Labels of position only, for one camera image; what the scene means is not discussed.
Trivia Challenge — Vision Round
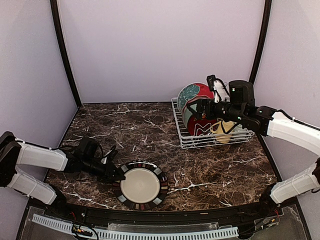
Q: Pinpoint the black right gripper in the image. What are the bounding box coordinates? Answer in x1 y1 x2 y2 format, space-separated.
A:
187 97 246 123

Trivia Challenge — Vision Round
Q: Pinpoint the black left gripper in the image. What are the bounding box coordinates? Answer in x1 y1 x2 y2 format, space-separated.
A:
82 156 126 183

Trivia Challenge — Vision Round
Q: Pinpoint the red teal flower plate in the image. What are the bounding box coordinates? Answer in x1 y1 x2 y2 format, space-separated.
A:
177 82 215 113

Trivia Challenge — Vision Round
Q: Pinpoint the striped rim cream plate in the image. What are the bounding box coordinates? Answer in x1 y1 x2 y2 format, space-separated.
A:
112 161 169 211

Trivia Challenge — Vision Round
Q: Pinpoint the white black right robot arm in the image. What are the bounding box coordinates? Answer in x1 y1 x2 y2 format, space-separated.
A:
186 80 320 217

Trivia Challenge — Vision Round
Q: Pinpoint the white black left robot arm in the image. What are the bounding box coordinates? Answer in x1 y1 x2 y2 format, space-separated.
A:
0 131 125 218

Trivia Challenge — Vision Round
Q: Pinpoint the light teal flower plate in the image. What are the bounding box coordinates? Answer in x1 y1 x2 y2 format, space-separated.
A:
182 114 197 130

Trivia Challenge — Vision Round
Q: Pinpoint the pink dotted bowl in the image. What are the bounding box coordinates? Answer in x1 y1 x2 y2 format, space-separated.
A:
182 101 197 116

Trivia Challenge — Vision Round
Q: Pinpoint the small red flower plate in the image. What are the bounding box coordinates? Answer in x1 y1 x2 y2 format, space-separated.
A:
187 115 217 136

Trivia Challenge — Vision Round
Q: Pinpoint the pale yellow mug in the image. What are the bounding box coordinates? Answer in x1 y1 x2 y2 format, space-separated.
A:
210 120 236 144

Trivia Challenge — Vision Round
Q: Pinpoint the pale green glass cup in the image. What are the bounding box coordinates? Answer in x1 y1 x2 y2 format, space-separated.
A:
232 124 247 139

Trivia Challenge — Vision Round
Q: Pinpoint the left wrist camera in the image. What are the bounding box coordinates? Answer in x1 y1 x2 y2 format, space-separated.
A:
100 145 118 165

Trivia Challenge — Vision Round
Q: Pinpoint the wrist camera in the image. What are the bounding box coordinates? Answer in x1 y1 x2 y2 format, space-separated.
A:
206 74 230 103
100 145 118 165

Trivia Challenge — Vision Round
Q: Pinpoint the white wire dish rack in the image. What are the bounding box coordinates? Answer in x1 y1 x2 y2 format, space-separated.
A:
171 97 255 149

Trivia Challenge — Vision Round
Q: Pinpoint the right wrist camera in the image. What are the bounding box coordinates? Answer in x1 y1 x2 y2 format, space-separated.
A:
206 74 230 103

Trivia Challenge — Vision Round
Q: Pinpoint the white slotted cable duct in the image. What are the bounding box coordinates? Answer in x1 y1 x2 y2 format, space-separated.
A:
31 214 239 240

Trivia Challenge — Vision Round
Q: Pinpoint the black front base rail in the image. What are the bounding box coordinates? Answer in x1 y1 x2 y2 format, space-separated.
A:
27 192 298 227

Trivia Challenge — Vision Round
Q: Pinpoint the right black frame post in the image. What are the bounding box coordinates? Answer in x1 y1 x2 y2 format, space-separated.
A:
249 0 272 84

